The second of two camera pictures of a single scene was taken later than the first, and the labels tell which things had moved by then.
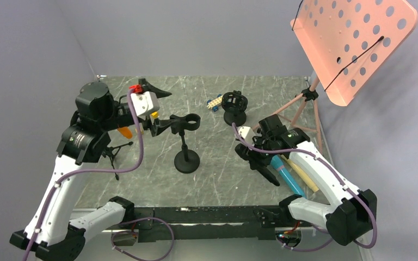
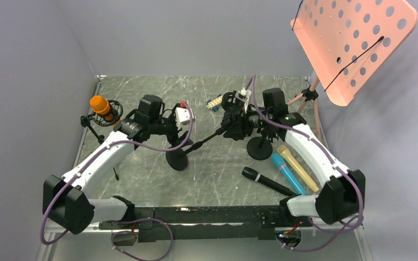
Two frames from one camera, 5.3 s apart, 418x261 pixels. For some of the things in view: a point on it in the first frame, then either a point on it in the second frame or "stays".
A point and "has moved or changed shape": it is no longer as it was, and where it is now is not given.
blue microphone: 278,162 stays
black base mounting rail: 205,223 stays
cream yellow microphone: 308,182 stays
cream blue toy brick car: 214,104 stays
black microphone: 264,170 → 253,175
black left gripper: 158,125 → 174,139
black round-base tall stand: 186,161 has moved or changed shape
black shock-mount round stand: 235,104 stays
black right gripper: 254,159 → 241,123
